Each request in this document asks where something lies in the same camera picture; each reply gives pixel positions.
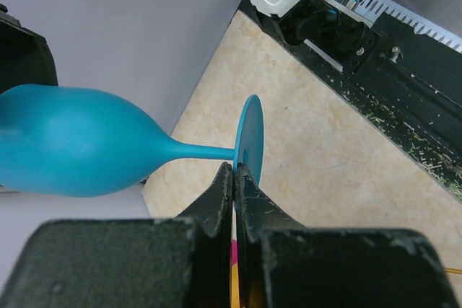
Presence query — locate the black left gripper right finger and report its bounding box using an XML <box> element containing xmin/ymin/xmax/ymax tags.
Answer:
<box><xmin>234</xmin><ymin>164</ymin><xmax>458</xmax><ymax>307</ymax></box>

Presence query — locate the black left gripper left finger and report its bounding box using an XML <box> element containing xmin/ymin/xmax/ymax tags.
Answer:
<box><xmin>1</xmin><ymin>163</ymin><xmax>232</xmax><ymax>307</ymax></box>

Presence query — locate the blue wine glass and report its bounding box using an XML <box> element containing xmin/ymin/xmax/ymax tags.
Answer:
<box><xmin>1</xmin><ymin>84</ymin><xmax>264</xmax><ymax>197</ymax></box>

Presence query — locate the gold wire glass rack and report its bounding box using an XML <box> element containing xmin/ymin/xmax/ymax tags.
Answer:
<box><xmin>445</xmin><ymin>268</ymin><xmax>462</xmax><ymax>276</ymax></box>

